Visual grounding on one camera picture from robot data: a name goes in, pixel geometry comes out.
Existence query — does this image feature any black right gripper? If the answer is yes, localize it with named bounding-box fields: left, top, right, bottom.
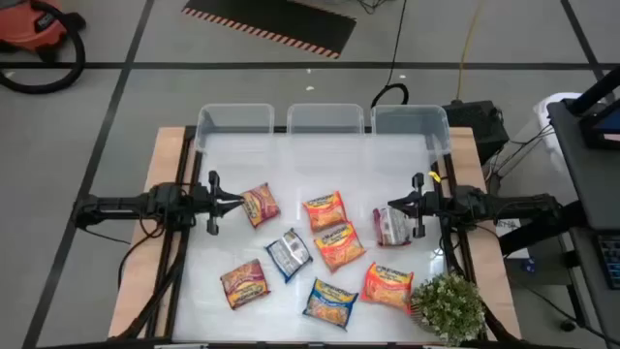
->
left=387, top=172, right=442, bottom=239

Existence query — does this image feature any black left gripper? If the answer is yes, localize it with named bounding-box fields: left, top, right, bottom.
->
left=191, top=169, right=245, bottom=238

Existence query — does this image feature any red Maruchan ramen pack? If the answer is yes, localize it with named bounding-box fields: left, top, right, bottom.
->
left=240, top=181, right=282, bottom=230
left=371, top=205, right=413, bottom=248
left=219, top=258, right=271, bottom=311

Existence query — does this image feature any blue Maruchan ramen pack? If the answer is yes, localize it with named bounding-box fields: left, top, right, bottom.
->
left=263, top=227, right=314, bottom=284
left=302, top=276, right=360, bottom=332

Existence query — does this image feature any clear plastic bin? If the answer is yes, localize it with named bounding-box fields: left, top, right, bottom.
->
left=370, top=104, right=452, bottom=156
left=194, top=102, right=276, bottom=152
left=286, top=102, right=365, bottom=136

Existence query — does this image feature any black equipment box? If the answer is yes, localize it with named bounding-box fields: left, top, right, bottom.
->
left=441, top=99, right=511, bottom=166

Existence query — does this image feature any white paper sheet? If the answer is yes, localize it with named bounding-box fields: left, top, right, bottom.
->
left=493, top=217, right=532, bottom=261

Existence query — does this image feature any small potted green plant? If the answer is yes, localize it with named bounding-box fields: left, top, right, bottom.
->
left=409, top=271, right=487, bottom=348

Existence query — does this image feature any black cart beam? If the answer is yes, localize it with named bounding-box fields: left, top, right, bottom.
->
left=497, top=201, right=590, bottom=257

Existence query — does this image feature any black hazard-striped floor mat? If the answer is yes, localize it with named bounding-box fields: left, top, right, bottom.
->
left=181, top=0, right=358, bottom=60

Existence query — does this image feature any grey equipment cart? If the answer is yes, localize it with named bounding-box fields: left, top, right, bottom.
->
left=546, top=99, right=620, bottom=340

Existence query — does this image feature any red shop vacuum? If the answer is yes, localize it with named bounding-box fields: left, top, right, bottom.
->
left=0, top=0, right=87, bottom=96

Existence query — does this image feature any black keyboard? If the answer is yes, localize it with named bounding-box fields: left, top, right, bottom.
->
left=596, top=233, right=620, bottom=291

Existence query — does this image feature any black monitor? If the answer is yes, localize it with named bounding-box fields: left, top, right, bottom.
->
left=578, top=99, right=620, bottom=150

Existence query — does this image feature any orange shop vacuum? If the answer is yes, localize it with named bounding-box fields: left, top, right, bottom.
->
left=0, top=0, right=87, bottom=53

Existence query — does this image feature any black aluminium table frame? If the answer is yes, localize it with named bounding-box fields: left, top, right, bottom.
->
left=115, top=124, right=522, bottom=349

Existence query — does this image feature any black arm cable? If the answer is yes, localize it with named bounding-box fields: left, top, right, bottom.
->
left=115, top=212, right=166, bottom=291

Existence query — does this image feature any black cable bundle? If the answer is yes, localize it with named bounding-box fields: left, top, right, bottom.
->
left=483, top=123, right=556, bottom=183

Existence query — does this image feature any black floor cable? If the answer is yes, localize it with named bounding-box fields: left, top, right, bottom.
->
left=370, top=0, right=411, bottom=110

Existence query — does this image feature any yellow floor cable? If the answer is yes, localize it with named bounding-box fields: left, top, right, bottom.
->
left=454, top=0, right=485, bottom=103

